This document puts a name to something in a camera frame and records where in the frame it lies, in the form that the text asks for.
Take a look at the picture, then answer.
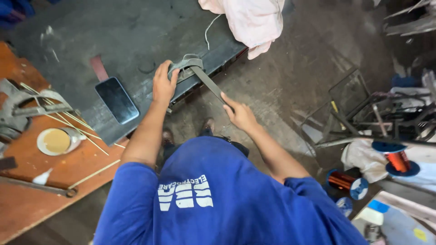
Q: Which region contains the person's left hand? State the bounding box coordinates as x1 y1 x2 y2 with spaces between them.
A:
152 60 180 105

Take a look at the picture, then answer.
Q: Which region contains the person's right hand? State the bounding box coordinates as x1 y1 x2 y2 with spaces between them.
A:
220 91 260 133

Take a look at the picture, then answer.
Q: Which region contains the grey metal clamp piece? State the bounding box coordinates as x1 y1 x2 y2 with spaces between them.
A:
168 54 205 84

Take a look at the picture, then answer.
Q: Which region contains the grey metal file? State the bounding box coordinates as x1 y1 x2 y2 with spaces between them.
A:
190 65 235 113

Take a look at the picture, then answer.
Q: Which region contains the person's right shoe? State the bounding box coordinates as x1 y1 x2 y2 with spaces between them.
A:
202 117 216 133

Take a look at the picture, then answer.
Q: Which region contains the person's shoe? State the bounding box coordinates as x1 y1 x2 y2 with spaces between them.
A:
202 117 216 133
161 127 176 147

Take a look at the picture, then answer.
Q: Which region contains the dark grey metal panel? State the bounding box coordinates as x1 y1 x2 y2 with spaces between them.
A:
10 0 248 147

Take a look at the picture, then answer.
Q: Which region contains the black smartphone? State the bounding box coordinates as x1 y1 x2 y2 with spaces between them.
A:
94 76 140 125

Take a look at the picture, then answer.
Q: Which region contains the person's left shoe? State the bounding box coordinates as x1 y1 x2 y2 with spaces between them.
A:
161 127 176 147

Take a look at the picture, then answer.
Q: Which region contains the brown leather strip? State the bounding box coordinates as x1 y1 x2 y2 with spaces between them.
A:
89 55 109 82

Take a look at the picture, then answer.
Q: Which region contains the blue shirt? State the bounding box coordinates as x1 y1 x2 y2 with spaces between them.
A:
93 136 370 245

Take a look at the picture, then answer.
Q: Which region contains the thin wooden stick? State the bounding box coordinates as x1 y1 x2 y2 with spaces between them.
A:
20 83 109 156
44 113 126 149
67 159 121 190
20 82 94 131

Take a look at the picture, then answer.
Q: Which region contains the pink cloth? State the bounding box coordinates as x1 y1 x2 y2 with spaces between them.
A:
198 0 286 60

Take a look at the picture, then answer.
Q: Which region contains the white sack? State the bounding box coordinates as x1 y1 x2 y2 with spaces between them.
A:
341 131 436 193

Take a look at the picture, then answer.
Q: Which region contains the heap of metal frames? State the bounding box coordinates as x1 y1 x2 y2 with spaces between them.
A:
300 66 436 150

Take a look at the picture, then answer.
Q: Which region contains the blue spool flange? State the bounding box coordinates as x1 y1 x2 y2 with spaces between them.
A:
335 197 354 218

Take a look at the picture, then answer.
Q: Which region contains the orange wooden table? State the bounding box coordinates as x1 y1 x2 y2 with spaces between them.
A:
0 41 129 244

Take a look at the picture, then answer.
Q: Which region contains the long metal wrench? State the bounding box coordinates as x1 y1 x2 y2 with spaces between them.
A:
0 176 78 198

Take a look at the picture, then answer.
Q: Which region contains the blue cloth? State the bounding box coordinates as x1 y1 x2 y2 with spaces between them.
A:
0 0 36 29

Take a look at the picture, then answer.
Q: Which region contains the cluttered board with scraps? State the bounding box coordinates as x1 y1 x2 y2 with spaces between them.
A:
351 190 436 245

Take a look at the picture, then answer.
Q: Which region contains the white wire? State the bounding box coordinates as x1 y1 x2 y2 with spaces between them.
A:
204 14 222 51

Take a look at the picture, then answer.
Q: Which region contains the copper wire spool lying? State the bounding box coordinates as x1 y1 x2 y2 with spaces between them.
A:
325 168 369 201

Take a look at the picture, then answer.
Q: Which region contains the copper wire spool upright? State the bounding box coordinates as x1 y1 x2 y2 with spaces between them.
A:
371 140 421 177

